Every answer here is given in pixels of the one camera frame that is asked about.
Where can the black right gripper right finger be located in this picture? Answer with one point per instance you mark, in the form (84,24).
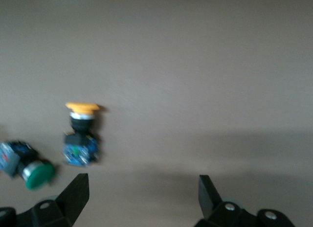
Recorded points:
(210,202)

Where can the yellow push button switch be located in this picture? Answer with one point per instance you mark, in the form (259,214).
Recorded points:
(80,143)

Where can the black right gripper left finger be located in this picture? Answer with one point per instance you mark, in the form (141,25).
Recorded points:
(71,202)

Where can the green push button switch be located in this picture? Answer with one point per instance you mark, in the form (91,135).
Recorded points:
(34,173)

